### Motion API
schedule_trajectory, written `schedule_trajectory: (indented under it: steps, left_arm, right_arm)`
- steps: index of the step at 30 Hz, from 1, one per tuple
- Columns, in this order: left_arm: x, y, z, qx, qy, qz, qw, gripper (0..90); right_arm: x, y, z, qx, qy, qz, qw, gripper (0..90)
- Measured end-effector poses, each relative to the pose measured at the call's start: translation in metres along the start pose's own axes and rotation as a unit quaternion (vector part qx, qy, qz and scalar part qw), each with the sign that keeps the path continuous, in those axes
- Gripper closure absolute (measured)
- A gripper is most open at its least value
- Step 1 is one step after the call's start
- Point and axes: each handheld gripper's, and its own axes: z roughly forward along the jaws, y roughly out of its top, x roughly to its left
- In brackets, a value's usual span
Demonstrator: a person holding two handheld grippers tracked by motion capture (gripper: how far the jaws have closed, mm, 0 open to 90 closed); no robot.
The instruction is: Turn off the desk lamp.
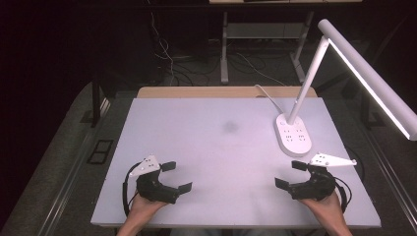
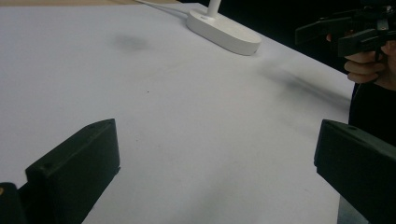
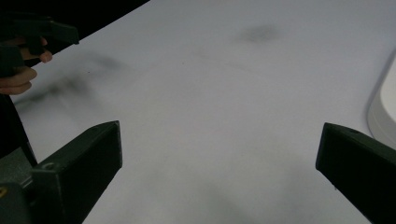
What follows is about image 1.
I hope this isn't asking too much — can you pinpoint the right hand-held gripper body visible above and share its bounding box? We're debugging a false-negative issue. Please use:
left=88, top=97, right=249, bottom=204
left=289, top=151, right=358, bottom=202

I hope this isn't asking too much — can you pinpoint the person's left hand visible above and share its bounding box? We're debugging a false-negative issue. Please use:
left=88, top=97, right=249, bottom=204
left=128, top=192, right=169, bottom=220

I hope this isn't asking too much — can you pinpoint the white desk lamp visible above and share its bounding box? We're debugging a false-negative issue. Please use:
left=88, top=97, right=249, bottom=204
left=274, top=18, right=417, bottom=158

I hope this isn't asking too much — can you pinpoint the person's right hand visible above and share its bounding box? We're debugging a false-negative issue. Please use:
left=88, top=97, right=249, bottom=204
left=298, top=191, right=344, bottom=224

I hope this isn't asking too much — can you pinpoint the white lamp cable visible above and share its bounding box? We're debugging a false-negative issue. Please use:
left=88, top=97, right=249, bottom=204
left=254, top=84, right=285, bottom=116

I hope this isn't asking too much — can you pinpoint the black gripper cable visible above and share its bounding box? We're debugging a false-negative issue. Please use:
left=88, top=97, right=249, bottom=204
left=121, top=161, right=141, bottom=217
left=333, top=176, right=353, bottom=214

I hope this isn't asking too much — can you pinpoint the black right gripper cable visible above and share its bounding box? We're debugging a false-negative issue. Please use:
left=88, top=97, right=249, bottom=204
left=333, top=176, right=353, bottom=214

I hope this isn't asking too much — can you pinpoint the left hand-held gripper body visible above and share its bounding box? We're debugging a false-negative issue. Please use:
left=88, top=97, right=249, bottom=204
left=128, top=154, right=182, bottom=205

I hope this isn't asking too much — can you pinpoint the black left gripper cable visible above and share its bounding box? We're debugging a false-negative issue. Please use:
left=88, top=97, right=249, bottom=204
left=121, top=161, right=141, bottom=217

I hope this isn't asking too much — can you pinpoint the grey metal stand frame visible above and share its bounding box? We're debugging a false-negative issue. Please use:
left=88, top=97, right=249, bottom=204
left=220, top=11, right=315, bottom=85

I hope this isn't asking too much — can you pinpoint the thin white floor cable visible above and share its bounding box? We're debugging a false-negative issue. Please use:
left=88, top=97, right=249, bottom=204
left=149, top=11, right=176, bottom=87
left=235, top=52, right=287, bottom=88

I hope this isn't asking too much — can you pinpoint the black metal stand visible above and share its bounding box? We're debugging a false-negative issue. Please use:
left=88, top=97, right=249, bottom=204
left=90, top=74, right=103, bottom=129

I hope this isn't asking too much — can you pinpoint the white board mat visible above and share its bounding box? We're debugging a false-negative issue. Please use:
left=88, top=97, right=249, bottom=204
left=90, top=97, right=382, bottom=229

